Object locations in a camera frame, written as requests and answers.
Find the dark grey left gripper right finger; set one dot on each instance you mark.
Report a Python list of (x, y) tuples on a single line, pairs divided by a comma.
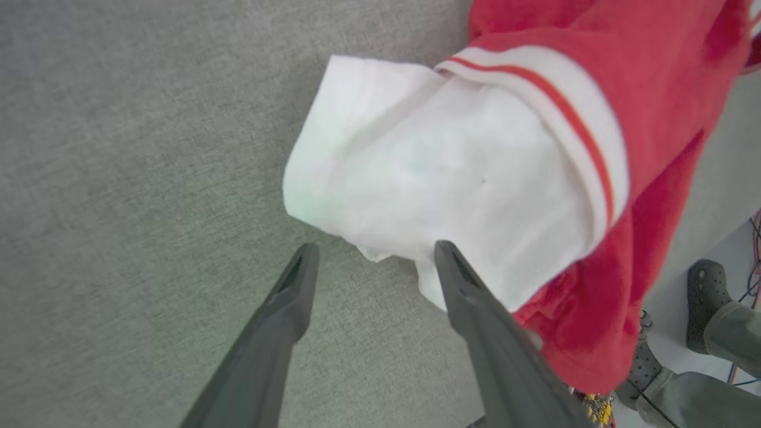
[(499, 356)]

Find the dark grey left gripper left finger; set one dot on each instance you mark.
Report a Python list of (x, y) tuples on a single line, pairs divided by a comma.
[(267, 351)]

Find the red and white garment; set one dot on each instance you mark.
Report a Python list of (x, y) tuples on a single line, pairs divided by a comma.
[(475, 166)]

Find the small yellow red object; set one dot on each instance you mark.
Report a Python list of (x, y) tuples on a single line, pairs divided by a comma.
[(597, 409)]

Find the grey perforated clog shoe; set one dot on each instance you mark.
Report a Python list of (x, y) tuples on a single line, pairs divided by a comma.
[(643, 368), (704, 303)]

